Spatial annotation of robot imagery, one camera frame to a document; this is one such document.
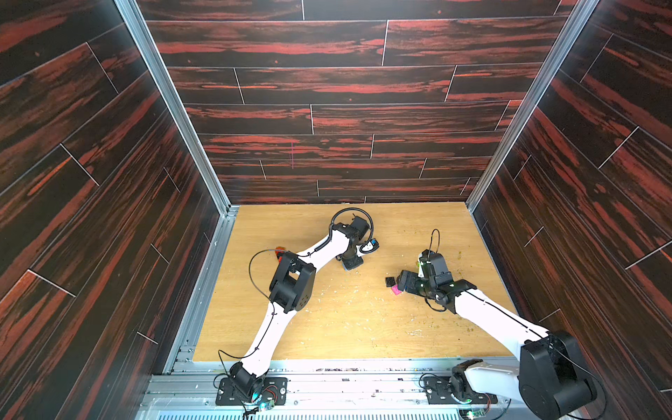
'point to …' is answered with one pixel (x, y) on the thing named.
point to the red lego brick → (279, 249)
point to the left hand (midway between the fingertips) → (353, 261)
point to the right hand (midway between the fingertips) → (413, 279)
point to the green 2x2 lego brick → (419, 264)
